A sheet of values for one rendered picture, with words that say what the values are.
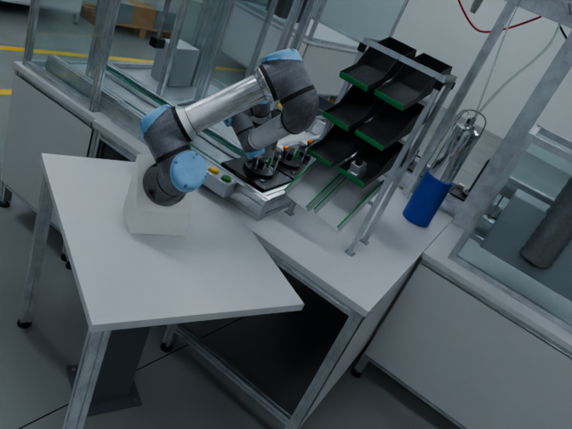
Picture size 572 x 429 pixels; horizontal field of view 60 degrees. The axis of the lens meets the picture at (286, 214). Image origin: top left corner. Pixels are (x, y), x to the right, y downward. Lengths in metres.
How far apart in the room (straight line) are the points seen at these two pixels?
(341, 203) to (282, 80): 0.69
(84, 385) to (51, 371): 0.82
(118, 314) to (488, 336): 1.75
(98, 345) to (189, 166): 0.56
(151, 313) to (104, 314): 0.13
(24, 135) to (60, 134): 0.29
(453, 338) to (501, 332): 0.23
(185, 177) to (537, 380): 1.87
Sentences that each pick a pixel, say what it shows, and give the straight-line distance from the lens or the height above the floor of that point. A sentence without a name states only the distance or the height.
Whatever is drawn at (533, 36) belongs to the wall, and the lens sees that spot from 12.53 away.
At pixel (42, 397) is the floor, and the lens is 2.34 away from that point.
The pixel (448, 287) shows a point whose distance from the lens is 2.54.
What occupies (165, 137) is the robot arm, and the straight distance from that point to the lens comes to 1.54.
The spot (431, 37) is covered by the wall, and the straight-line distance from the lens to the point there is 13.15.
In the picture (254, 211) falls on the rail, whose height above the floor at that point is 0.89.
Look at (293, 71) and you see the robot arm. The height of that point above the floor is 1.54.
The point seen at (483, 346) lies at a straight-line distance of 2.63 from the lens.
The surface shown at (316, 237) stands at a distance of 2.13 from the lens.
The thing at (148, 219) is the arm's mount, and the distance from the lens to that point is 1.72.
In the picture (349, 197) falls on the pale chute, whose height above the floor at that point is 1.09.
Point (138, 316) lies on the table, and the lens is 1.45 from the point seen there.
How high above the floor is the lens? 1.84
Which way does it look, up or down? 26 degrees down
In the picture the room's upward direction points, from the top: 24 degrees clockwise
